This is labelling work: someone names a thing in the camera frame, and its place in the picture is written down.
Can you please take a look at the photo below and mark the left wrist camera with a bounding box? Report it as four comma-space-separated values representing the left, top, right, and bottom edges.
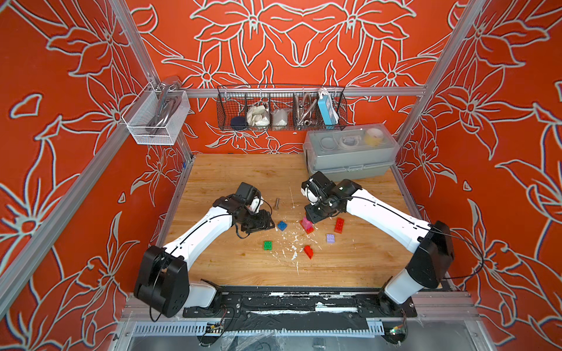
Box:
235, 182, 263, 214

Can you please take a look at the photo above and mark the red sloped lego brick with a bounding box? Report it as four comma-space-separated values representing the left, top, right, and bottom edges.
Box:
303, 245, 314, 259

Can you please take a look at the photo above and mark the blue white box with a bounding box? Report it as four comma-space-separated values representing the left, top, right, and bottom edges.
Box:
317, 88, 339, 130

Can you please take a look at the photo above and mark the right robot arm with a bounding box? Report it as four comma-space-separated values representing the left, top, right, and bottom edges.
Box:
301, 171, 455, 314

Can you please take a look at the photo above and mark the black wire basket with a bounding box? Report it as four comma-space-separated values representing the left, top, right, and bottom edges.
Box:
216, 84, 350, 132

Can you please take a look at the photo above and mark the long red lego brick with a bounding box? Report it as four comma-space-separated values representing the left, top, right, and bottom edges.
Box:
303, 225, 315, 234
334, 217, 345, 234

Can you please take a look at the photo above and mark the grey plastic storage box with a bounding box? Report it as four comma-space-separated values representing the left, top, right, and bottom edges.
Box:
303, 124, 400, 183

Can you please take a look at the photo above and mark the pink lego brick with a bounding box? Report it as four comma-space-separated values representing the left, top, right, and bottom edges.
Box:
301, 217, 312, 229

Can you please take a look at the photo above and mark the clear plastic bin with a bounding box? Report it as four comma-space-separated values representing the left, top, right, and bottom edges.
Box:
122, 83, 190, 146

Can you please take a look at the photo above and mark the green lego brick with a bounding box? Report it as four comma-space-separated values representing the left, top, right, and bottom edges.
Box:
263, 241, 273, 251

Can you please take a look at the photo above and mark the white crumpled bag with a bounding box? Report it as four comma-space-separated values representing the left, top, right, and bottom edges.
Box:
246, 105, 270, 130

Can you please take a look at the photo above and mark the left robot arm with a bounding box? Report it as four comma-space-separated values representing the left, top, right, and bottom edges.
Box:
134, 195, 275, 317

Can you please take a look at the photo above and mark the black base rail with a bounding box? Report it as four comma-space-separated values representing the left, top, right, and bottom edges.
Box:
179, 286, 418, 335

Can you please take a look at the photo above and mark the metal tool in bin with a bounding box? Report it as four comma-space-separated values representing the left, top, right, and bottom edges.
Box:
146, 76, 181, 136

